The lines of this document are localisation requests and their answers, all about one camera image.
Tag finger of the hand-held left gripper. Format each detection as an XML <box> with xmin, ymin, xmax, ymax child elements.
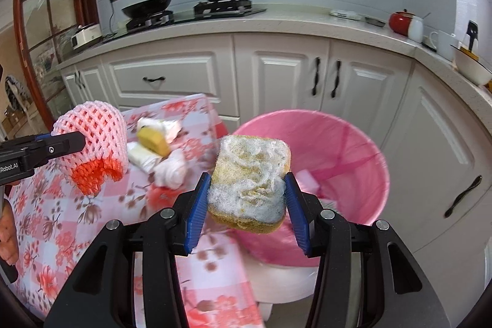
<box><xmin>23</xmin><ymin>131</ymin><xmax>86</xmax><ymax>164</ymax></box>
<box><xmin>0</xmin><ymin>133</ymin><xmax>53</xmax><ymax>151</ymax></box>

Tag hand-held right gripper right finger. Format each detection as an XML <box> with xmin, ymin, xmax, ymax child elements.
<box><xmin>284</xmin><ymin>172</ymin><xmax>450</xmax><ymax>328</ymax></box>

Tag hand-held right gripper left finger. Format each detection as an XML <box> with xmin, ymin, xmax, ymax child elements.
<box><xmin>44</xmin><ymin>172</ymin><xmax>213</xmax><ymax>328</ymax></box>

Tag pink foam fruit net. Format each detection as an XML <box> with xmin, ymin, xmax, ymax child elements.
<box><xmin>53</xmin><ymin>101</ymin><xmax>128</xmax><ymax>197</ymax></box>

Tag scouring sponge with grey pad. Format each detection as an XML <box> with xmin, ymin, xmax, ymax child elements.
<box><xmin>207</xmin><ymin>135</ymin><xmax>292</xmax><ymax>235</ymax></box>

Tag white bin with pink bag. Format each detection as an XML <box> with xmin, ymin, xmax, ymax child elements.
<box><xmin>227</xmin><ymin>110</ymin><xmax>391</xmax><ymax>304</ymax></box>

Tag person's left hand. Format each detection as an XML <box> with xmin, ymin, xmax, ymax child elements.
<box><xmin>0</xmin><ymin>210</ymin><xmax>19</xmax><ymax>266</ymax></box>

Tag rolled white tissue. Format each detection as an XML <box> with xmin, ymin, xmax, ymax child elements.
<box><xmin>153</xmin><ymin>148</ymin><xmax>188</xmax><ymax>191</ymax></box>

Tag floral tablecloth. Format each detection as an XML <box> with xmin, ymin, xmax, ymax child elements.
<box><xmin>8</xmin><ymin>93</ymin><xmax>267</xmax><ymax>328</ymax></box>

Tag folded white tissue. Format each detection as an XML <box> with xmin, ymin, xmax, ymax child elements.
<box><xmin>126</xmin><ymin>141</ymin><xmax>163</xmax><ymax>172</ymax></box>

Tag yellow sponge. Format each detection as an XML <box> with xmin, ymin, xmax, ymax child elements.
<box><xmin>137</xmin><ymin>127</ymin><xmax>171</xmax><ymax>158</ymax></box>

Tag crumpled white paper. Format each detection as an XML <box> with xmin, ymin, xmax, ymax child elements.
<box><xmin>137</xmin><ymin>116</ymin><xmax>182</xmax><ymax>143</ymax></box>

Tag white kitchen appliance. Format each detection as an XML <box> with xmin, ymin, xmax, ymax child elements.
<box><xmin>71</xmin><ymin>24</ymin><xmax>103</xmax><ymax>51</ymax></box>

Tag white kitchen base cabinets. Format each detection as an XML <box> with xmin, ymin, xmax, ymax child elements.
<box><xmin>59</xmin><ymin>30</ymin><xmax>492</xmax><ymax>328</ymax></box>

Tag black gas stove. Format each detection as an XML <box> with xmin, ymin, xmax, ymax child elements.
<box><xmin>125</xmin><ymin>0</ymin><xmax>267</xmax><ymax>31</ymax></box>

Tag white plate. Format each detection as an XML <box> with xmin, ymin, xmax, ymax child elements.
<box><xmin>330</xmin><ymin>8</ymin><xmax>362</xmax><ymax>21</ymax></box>

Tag red pot with lid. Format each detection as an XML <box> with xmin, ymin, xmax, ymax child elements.
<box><xmin>389</xmin><ymin>9</ymin><xmax>414</xmax><ymax>37</ymax></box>

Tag white jar with spoon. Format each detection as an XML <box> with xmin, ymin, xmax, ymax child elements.
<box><xmin>407</xmin><ymin>13</ymin><xmax>431</xmax><ymax>43</ymax></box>

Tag white mug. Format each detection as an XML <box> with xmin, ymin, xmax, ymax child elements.
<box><xmin>429</xmin><ymin>30</ymin><xmax>458</xmax><ymax>62</ymax></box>

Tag white bowl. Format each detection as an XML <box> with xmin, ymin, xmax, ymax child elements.
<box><xmin>450</xmin><ymin>44</ymin><xmax>492</xmax><ymax>87</ymax></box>

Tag black spatula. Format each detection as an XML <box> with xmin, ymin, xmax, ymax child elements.
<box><xmin>467</xmin><ymin>21</ymin><xmax>479</xmax><ymax>52</ymax></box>

